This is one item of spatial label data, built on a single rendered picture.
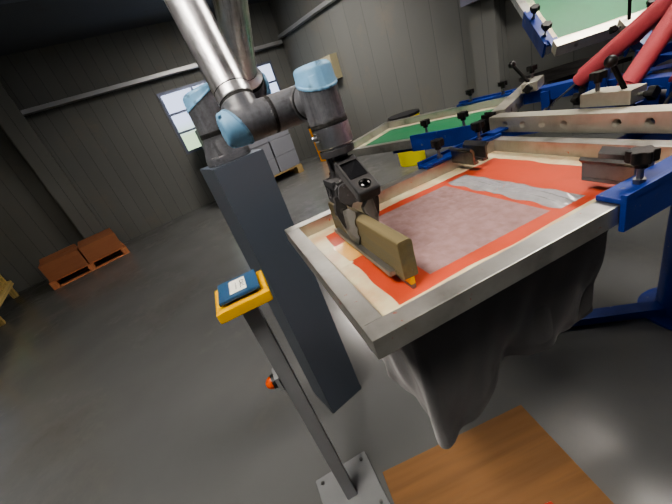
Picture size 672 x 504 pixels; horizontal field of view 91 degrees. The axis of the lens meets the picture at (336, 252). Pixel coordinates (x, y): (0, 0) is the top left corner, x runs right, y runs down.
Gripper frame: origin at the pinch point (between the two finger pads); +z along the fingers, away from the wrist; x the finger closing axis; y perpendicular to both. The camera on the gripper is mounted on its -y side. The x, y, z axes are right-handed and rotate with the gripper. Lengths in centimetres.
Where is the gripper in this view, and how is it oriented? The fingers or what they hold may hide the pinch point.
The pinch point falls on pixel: (366, 236)
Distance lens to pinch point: 73.2
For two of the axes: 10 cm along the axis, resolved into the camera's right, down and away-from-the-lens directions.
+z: 3.0, 8.6, 4.1
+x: -8.9, 4.1, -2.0
